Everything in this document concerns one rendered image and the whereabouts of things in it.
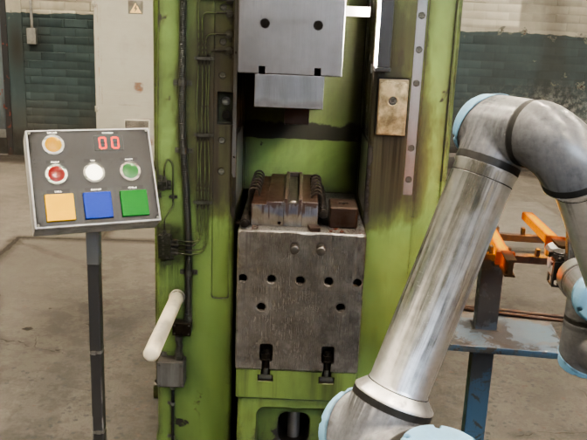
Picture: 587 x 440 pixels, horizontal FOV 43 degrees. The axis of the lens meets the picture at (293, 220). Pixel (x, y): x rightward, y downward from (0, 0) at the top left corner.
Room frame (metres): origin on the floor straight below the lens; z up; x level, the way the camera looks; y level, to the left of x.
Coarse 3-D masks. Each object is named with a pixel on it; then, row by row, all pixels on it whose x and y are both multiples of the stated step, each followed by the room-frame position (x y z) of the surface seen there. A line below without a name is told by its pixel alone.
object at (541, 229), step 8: (528, 216) 2.13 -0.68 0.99; (528, 224) 2.09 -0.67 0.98; (536, 224) 2.00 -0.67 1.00; (544, 224) 2.01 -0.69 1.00; (536, 232) 1.98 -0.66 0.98; (544, 232) 1.90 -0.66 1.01; (552, 232) 1.91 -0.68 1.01; (544, 240) 1.88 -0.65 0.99; (552, 240) 1.81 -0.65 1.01; (560, 240) 1.80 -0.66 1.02
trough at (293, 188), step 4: (292, 176) 2.59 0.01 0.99; (296, 176) 2.59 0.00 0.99; (292, 180) 2.53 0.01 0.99; (296, 180) 2.54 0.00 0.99; (292, 184) 2.46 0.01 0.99; (296, 184) 2.46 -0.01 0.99; (288, 188) 2.36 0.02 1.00; (292, 188) 2.41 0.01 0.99; (296, 188) 2.41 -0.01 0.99; (288, 192) 2.33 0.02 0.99; (292, 192) 2.34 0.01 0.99; (296, 192) 2.35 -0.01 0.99; (288, 196) 2.28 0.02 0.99; (292, 196) 2.28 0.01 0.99; (296, 196) 2.29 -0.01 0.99; (288, 200) 2.23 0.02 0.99; (292, 200) 2.24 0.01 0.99; (296, 200) 2.24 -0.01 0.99
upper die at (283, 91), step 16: (256, 80) 2.19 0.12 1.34; (272, 80) 2.19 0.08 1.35; (288, 80) 2.19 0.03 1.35; (304, 80) 2.19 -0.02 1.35; (320, 80) 2.19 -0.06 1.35; (256, 96) 2.19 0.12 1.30; (272, 96) 2.19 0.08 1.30; (288, 96) 2.19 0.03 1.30; (304, 96) 2.19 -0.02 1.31; (320, 96) 2.19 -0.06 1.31
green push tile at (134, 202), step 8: (120, 192) 2.03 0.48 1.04; (128, 192) 2.04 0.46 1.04; (136, 192) 2.05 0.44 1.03; (144, 192) 2.06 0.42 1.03; (128, 200) 2.03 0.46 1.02; (136, 200) 2.04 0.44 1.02; (144, 200) 2.05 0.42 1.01; (128, 208) 2.02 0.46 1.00; (136, 208) 2.03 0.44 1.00; (144, 208) 2.03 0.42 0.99; (128, 216) 2.01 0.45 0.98; (136, 216) 2.02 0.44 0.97
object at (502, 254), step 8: (496, 232) 2.04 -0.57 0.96; (496, 240) 1.96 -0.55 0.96; (496, 248) 1.89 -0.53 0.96; (504, 248) 1.89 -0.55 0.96; (496, 256) 1.83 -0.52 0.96; (504, 256) 1.78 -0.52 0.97; (512, 256) 1.79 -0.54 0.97; (496, 264) 1.83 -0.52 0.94; (504, 264) 1.81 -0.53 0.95; (512, 264) 1.75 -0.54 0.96; (504, 272) 1.77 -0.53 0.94; (512, 272) 1.75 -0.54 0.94
